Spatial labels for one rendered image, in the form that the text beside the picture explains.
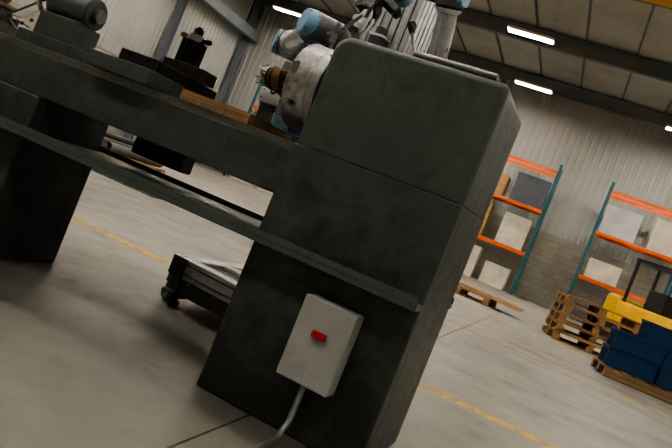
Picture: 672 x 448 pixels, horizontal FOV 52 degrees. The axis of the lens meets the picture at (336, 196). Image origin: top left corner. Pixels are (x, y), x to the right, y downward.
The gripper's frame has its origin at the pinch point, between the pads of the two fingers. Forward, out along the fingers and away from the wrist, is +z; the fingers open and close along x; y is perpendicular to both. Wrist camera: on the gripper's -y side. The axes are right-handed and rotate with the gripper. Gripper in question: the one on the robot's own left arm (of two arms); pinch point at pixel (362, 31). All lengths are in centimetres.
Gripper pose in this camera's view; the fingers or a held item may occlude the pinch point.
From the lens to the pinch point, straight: 246.2
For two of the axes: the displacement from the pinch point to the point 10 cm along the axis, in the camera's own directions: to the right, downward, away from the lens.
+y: -8.7, -3.4, 3.6
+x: -1.7, -4.7, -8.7
